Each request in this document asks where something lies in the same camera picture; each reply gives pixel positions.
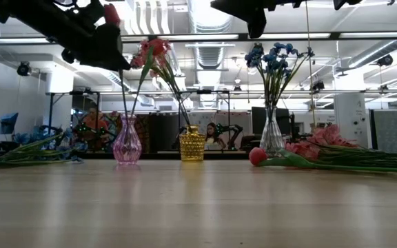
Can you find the colourful patterned panel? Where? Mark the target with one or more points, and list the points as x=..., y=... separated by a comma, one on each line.
x=115, y=120

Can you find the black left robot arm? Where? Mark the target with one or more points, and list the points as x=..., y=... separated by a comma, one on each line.
x=29, y=17

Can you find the white cabinet column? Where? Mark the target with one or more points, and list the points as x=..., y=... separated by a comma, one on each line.
x=351, y=120

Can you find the silver ventilation duct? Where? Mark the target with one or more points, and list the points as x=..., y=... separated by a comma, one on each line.
x=202, y=20

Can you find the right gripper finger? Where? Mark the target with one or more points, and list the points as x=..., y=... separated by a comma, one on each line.
x=250, y=10

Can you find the black background workstation frame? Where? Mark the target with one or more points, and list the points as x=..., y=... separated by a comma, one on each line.
x=203, y=91
x=81, y=92

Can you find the black beam with light strips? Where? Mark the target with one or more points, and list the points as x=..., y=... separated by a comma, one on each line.
x=198, y=36

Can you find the black table frame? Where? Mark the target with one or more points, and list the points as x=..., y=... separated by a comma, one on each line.
x=160, y=155

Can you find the black ceiling spotlight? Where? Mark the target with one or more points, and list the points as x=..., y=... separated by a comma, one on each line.
x=386, y=60
x=23, y=69
x=318, y=86

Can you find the pink flower bunch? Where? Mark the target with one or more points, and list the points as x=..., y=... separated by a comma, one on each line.
x=329, y=134
x=137, y=62
x=302, y=149

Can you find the pink glass vase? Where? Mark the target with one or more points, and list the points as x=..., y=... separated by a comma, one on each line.
x=127, y=148

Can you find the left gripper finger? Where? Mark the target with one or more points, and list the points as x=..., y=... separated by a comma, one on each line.
x=109, y=37
x=105, y=56

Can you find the background black robot arm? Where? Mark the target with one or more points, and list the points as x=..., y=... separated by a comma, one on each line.
x=234, y=129

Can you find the blue flower bunch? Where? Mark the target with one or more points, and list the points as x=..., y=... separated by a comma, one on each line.
x=29, y=151
x=271, y=56

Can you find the yellow glass vase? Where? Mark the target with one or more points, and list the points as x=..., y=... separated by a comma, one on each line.
x=192, y=144

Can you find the black monitor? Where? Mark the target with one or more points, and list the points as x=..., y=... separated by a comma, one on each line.
x=257, y=118

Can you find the person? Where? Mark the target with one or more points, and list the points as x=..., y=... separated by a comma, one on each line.
x=93, y=122
x=212, y=134

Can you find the clear glass vase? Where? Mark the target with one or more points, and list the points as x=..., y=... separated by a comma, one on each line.
x=272, y=137

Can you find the blue tilted monitor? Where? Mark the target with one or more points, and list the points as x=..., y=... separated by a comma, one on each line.
x=8, y=123

